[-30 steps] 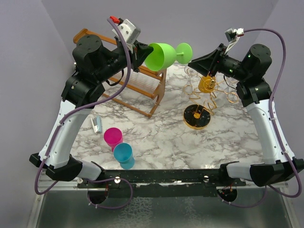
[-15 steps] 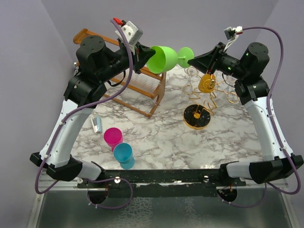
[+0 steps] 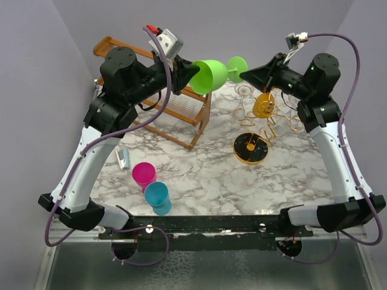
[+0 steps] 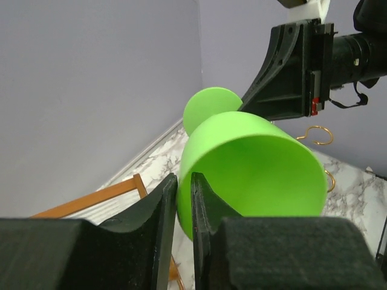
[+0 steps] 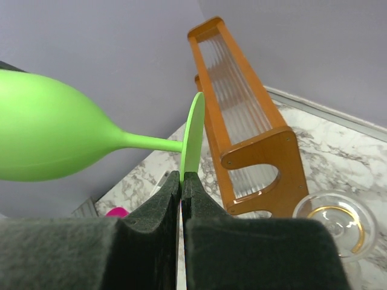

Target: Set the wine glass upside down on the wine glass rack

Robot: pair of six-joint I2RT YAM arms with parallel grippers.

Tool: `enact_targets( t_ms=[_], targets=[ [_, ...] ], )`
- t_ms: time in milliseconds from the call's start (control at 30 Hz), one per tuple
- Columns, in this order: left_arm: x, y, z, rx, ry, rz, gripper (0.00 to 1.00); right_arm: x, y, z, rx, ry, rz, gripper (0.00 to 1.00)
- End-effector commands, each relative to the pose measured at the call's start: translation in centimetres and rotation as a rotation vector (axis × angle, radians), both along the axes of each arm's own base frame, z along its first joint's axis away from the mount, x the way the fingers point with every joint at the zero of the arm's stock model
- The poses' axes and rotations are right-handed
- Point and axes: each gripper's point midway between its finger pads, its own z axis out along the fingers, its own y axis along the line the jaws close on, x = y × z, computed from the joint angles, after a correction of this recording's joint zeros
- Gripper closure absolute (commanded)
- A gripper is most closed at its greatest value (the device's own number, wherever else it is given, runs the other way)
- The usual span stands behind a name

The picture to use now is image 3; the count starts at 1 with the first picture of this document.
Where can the pink plastic wine glass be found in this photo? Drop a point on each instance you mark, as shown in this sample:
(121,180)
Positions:
(143,174)

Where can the green plastic wine glass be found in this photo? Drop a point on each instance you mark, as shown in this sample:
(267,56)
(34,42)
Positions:
(213,74)

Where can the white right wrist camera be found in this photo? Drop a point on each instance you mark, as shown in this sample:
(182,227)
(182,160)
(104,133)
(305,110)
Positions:
(295,42)

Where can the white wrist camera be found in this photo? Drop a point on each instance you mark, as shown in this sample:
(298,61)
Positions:
(295,42)
(170,44)

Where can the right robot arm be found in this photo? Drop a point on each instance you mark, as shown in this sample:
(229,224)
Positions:
(354,202)

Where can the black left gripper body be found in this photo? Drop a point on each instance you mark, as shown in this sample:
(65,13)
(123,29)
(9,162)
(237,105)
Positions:
(173,75)

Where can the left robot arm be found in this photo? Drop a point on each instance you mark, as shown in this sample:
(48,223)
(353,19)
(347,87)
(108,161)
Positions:
(126,84)

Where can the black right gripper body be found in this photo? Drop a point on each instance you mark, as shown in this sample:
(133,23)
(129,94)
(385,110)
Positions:
(284,77)

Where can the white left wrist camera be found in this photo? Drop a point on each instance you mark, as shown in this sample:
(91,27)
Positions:
(170,44)

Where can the yellow plastic wine glass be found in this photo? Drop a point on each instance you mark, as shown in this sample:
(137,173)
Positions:
(264,105)

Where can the clear wine glass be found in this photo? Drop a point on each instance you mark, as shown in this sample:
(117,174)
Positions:
(243,90)
(292,114)

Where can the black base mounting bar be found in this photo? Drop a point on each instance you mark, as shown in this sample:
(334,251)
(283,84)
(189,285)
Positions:
(206,233)

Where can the gold wire wine glass rack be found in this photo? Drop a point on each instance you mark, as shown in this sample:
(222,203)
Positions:
(252,146)

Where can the blue plastic wine glass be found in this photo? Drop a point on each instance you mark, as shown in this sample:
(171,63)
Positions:
(157,196)

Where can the wooden two-tier shelf rack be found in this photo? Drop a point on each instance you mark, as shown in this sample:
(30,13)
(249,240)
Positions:
(188,106)

